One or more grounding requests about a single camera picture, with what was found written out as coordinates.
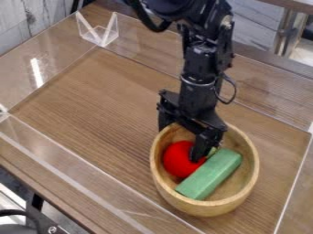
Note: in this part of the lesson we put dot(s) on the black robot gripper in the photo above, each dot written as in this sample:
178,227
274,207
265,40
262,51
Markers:
191,108

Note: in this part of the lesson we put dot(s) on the red plush fruit green leaf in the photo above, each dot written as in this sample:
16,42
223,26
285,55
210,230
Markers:
177,162

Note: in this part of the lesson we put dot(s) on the wooden bowl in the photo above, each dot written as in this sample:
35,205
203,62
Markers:
234,189

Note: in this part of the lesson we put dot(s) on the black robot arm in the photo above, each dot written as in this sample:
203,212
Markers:
206,27

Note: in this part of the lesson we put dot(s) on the green rectangular block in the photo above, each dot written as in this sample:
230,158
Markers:
207,177

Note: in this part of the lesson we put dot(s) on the black table leg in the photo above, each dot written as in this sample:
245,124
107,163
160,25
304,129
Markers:
37,201

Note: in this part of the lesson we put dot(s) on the metal frame in background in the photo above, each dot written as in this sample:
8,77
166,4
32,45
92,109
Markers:
289,31

